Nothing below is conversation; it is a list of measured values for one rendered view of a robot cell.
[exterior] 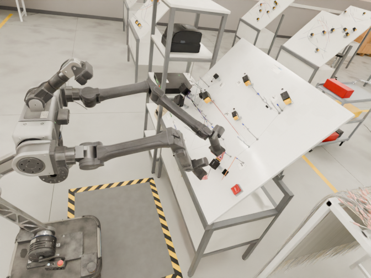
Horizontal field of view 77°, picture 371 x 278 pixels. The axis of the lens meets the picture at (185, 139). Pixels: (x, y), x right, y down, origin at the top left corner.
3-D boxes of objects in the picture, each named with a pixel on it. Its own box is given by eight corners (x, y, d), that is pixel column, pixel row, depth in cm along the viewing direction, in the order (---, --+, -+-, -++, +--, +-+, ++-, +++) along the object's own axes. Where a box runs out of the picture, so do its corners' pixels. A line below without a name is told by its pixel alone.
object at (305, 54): (296, 105, 502) (341, 22, 399) (266, 80, 585) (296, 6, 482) (321, 105, 527) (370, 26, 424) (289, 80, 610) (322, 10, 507)
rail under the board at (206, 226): (204, 230, 152) (206, 225, 148) (159, 122, 234) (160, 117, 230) (212, 228, 154) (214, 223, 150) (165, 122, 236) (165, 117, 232)
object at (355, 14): (334, 68, 767) (366, 12, 664) (309, 54, 850) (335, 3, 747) (349, 68, 792) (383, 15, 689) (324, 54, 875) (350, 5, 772)
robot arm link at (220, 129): (197, 135, 148) (202, 129, 140) (206, 123, 154) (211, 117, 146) (213, 146, 147) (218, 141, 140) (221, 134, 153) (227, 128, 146)
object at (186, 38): (168, 53, 203) (170, 29, 191) (160, 43, 219) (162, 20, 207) (199, 54, 214) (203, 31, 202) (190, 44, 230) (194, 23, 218)
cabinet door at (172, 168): (175, 194, 219) (181, 164, 195) (160, 154, 258) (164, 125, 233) (176, 193, 220) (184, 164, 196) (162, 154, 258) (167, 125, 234)
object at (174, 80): (161, 94, 226) (162, 88, 222) (153, 78, 251) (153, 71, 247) (192, 94, 238) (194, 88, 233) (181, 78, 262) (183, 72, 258)
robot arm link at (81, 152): (70, 145, 95) (70, 158, 93) (97, 144, 98) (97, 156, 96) (73, 154, 103) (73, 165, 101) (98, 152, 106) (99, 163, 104)
